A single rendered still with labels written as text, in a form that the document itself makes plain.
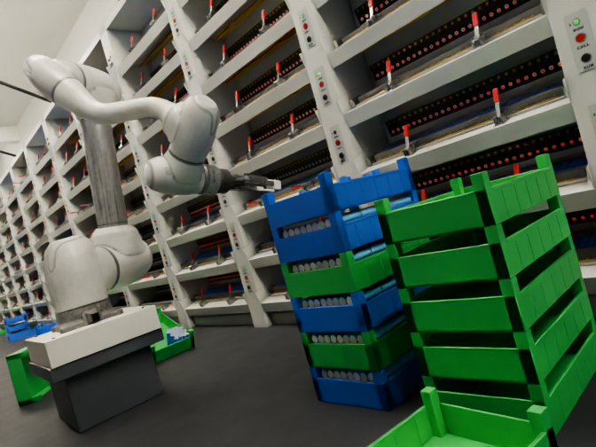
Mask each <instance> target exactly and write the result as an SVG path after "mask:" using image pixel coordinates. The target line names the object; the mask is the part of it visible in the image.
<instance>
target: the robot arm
mask: <svg viewBox="0 0 596 447"><path fill-rule="evenodd" d="M23 74H24V75H25V77H26V79H27V81H28V83H29V84H30V85H31V86H32V87H33V88H34V89H35V90H36V91H37V92H38V93H40V94H41V95H42V96H43V97H45V98H46V99H48V100H50V102H52V103H54V104H56V105H57V106H59V107H62V108H64V109H66V110H67V111H69V112H71V113H73V114H74V117H75V119H76V120H77V121H78V122H79V123H80V127H81V132H82V142H83V147H84V152H85V158H86V163H87V169H88V173H89V179H90V188H91V194H92V199H93V204H94V209H95V215H96V219H97V225H98V228H97V229H96V230H95V231H94V233H93V234H92V236H91V240H90V239H88V238H86V237H83V236H81V235H74V236H71V237H68V238H65V239H61V240H57V241H54V242H52V243H51V244H50V245H49V246H48V248H47V249H46V251H45V255H44V261H43V270H44V276H45V281H46V285H47V288H48V292H49V295H50V298H51V302H52V304H53V307H54V309H55V312H56V316H57V320H58V324H57V325H55V326H54V327H53V328H52V329H51V331H52V332H53V333H60V334H63V333H68V332H70V331H73V330H75V329H78V328H81V327H84V326H87V325H91V324H94V323H97V322H99V321H101V320H104V319H107V318H111V317H115V316H118V315H121V314H122V313H124V312H123V309H114V308H113V307H112V305H111V303H110V301H109V298H108V294H107V292H108V291H109V290H114V289H118V288H121V287H124V286H127V285H130V284H132V283H134V282H136V281H138V280H139V279H141V278H142V277H143V276H144V275H145V274H146V273H147V272H148V271H149V269H150V268H151V266H152V263H153V255H152V252H151V249H150V248H149V246H147V244H146V243H145V242H144V241H143V240H142V239H141V237H140V235H139V233H138V231H137V229H136V228H135V227H134V226H133V225H132V224H128V219H127V214H126V208H125V203H124V198H123V192H122V182H121V177H120V171H119V166H118V161H117V156H116V151H115V145H114V135H113V130H112V124H116V123H121V122H129V121H134V120H138V119H143V118H147V117H154V118H157V119H159V120H160V121H161V122H162V130H163V132H164V133H165V134H166V135H167V137H168V140H169V142H170V145H169V149H168V150H167V151H166V153H165V154H164V155H163V157H156V158H153V159H151V160H149V161H148V162H147V163H146V164H145V172H144V179H145V183H146V184H147V186H148V187H149V188H150V189H151V190H153V191H156V192H161V193H166V194H171V195H181V196H185V195H192V194H206V195H213V194H215V193H227V192H228V191H238V192H252V191H256V190H257V191H262V192H275V190H281V182H280V181H279V180H270V179H268V177H266V176H255V175H249V174H248V173H245V174H244V176H239V175H232V174H231V172H230V171H229V170H228V169H219V168H218V167H217V166H215V165H208V164H204V161H205V159H206V158H207V156H208V154H209V152H210V150H211V147H212V145H213V144H214V141H215V138H216V132H217V129H218V125H219V110H218V108H217V106H216V103H215V102H214V101H213V100H212V99H211V98H209V97H207V96H204V95H200V94H198V95H192V96H190V97H189V98H187V99H186V100H185V101H184V102H179V103H177V104H174V103H172V102H170V101H167V100H166V99H163V98H152V97H149V98H136V99H131V100H125V101H121V99H122V90H121V87H120V85H119V84H118V82H117V81H116V80H115V79H114V78H113V77H112V76H110V75H109V74H107V73H105V72H103V71H101V70H98V69H96V68H94V67H88V66H85V65H82V64H75V63H71V62H67V61H63V60H59V59H51V58H49V57H47V56H44V55H32V56H30V57H28V58H26V59H25V61H24V62H23Z"/></svg>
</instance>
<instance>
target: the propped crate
mask: <svg viewBox="0 0 596 447"><path fill-rule="evenodd" d="M156 310H157V314H158V318H159V320H160V324H161V330H162V332H163V336H164V340H162V341H159V342H156V343H154V344H152V345H150V346H151V350H152V353H153V358H154V362H155V363H159V362H160V361H162V360H164V359H167V358H169V357H173V356H174V355H176V354H178V353H181V352H183V351H185V350H187V349H190V348H192V347H194V346H195V344H194V331H193V329H189V330H186V329H185V328H183V330H184V329H185V330H186V332H187V333H189V334H190V337H187V338H185V339H183V340H181V341H178V342H175V343H173V344H170V345H168V343H167V330H168V329H170V328H172V327H175V326H178V327H179V326H180V325H179V324H178V323H177V322H175V321H174V320H172V319H171V318H169V317H168V316H166V315H165V314H163V313H162V312H161V307H160V306H159V307H156Z"/></svg>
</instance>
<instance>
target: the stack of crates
mask: <svg viewBox="0 0 596 447"><path fill-rule="evenodd" d="M535 159H536V163H537V168H538V169H535V170H531V171H529V172H525V173H521V174H518V175H514V176H508V177H504V178H500V179H497V180H493V181H490V179H489V176H488V172H487V171H486V170H485V171H483V172H479V173H475V174H473V175H470V180H471V184H472V186H469V187H466V188H464V186H463V184H462V180H461V177H458V178H454V179H452V180H450V185H451V190H452V192H447V193H445V194H442V195H439V196H435V197H433V198H430V199H427V200H423V201H420V202H417V203H413V204H411V205H408V206H405V207H402V208H398V209H394V210H392V209H391V206H390V203H389V199H388V198H385V199H382V200H376V201H375V202H374V206H375V209H376V212H377V216H378V219H379V222H380V227H381V231H382V235H383V238H384V241H385V245H386V248H387V251H388V257H389V260H390V263H391V267H392V270H393V273H394V277H395V280H396V286H397V289H398V293H399V295H400V299H401V302H402V305H403V309H404V314H405V318H406V321H407V325H408V327H409V332H410V333H411V337H412V343H413V347H414V350H415V353H416V357H417V360H418V363H419V367H420V372H421V376H422V379H423V382H424V385H425V387H432V388H436V390H437V394H438V396H439V400H440V403H444V404H452V405H457V406H461V407H466V408H470V409H475V410H479V411H483V412H491V413H496V414H500V415H505V416H509V417H514V418H518V419H523V420H529V418H528V415H527V410H528V409H529V408H530V407H531V406H532V405H533V404H534V405H540V406H544V407H547V409H548V412H549V415H550V419H551V422H552V425H553V431H554V433H555V437H556V436H557V434H558V433H559V431H560V430H561V427H562V426H563V424H564V422H565V421H566V419H567V417H568V416H569V414H570V413H571V411H572V409H573V408H574V406H575V404H576V402H577V400H578V399H579V397H580V396H581V395H582V393H583V391H584V389H585V387H586V386H587V384H588V382H589V381H590V379H591V377H592V376H593V374H594V373H595V371H596V324H595V320H594V317H593V314H592V307H591V304H590V301H589V297H588V294H587V291H586V288H585V284H584V279H583V276H582V272H581V269H580V265H579V261H578V259H577V255H576V250H575V247H574V243H573V239H572V237H571V235H570V234H571V232H570V229H569V224H568V220H567V217H566V214H565V210H564V207H563V204H562V201H561V195H560V194H559V193H560V191H559V187H558V185H557V181H556V178H555V174H554V171H553V166H552V163H551V159H550V156H549V153H545V154H541V155H538V156H536V157H535ZM545 200H547V204H548V207H549V209H546V210H540V211H536V212H531V213H527V214H522V215H518V214H520V213H521V212H523V211H525V210H527V209H529V208H532V207H534V206H536V205H537V204H539V203H541V202H543V201H545ZM440 235H442V236H440ZM434 236H440V237H438V238H435V239H432V240H430V241H428V242H426V243H424V244H422V245H420V246H417V247H415V248H413V249H410V250H408V251H406V252H404V251H403V249H402V245H401V242H405V241H411V240H416V239H424V238H430V237H434ZM557 244H559V246H560V249H554V250H550V249H551V248H553V247H555V246H556V245H557ZM421 286H428V287H427V288H426V289H424V290H422V291H420V292H419V293H417V294H415V293H414V290H413V288H414V287H421ZM569 288H571V289H569ZM426 333H431V334H430V335H429V336H427V335H426ZM438 378H439V379H438Z"/></svg>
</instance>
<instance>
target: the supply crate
mask: <svg viewBox="0 0 596 447"><path fill-rule="evenodd" d="M396 163H397V166H398V169H397V170H393V171H389V172H384V173H379V174H376V175H371V176H364V177H360V178H355V179H351V177H350V176H348V180H347V181H342V182H339V183H333V180H332V176H331V173H330V171H327V172H323V173H320V174H318V181H319V185H320V187H318V188H316V189H313V190H311V191H308V192H304V193H301V194H298V195H295V196H293V197H290V198H287V199H284V200H280V201H277V202H276V201H275V199H274V195H273V192H270V193H266V194H264V195H262V198H263V204H264V207H265V211H266V214H267V217H268V221H269V224H270V228H271V230H272V229H276V228H279V227H282V226H286V225H289V224H295V223H298V222H301V221H305V220H308V219H311V218H315V217H318V216H324V215H327V214H331V213H333V212H337V211H341V210H343V209H347V208H353V207H355V206H359V205H363V204H365V203H369V202H372V201H376V200H381V199H384V198H387V197H391V196H394V195H397V194H400V193H404V192H409V191H412V190H416V188H415V184H414V182H413V178H412V173H411V169H410V166H409V162H408V160H407V157H404V158H401V159H398V160H396Z"/></svg>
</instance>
